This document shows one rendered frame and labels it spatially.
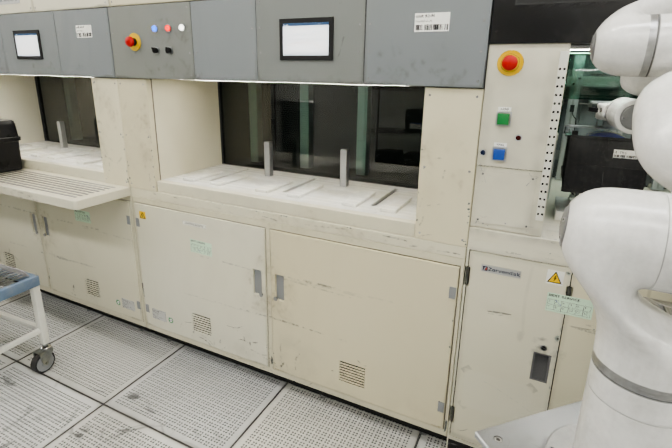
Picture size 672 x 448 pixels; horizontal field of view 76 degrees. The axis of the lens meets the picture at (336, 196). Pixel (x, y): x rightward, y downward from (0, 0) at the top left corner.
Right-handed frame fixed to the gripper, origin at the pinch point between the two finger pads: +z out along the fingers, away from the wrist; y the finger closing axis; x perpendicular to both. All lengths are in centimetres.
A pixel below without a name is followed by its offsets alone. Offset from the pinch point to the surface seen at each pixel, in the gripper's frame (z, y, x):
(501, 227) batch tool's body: -26, -27, -34
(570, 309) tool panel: -28, -6, -56
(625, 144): -10.3, 3.4, -9.3
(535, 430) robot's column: -92, -17, -47
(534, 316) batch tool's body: -28, -14, -60
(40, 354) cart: -56, -208, -112
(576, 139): -9.4, -9.3, -8.8
